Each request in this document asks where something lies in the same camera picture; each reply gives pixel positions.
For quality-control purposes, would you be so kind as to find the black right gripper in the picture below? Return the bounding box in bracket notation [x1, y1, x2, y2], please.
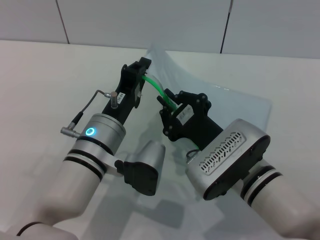
[156, 88, 225, 151]

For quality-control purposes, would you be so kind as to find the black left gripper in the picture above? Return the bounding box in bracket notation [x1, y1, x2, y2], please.
[101, 56, 153, 125]

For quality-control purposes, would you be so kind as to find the clear green-zip document bag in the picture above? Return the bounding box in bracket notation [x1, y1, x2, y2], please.
[138, 44, 273, 161]

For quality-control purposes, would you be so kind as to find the grey right arm cable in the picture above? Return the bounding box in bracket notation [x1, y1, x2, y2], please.
[184, 148, 201, 165]

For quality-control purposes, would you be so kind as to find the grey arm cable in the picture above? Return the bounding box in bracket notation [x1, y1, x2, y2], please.
[184, 148, 201, 165]
[60, 89, 120, 139]

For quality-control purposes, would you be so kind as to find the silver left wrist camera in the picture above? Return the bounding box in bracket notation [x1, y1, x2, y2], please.
[103, 139, 166, 197]

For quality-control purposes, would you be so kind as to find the grey left arm cable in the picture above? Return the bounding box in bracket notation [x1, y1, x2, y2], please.
[60, 89, 120, 139]

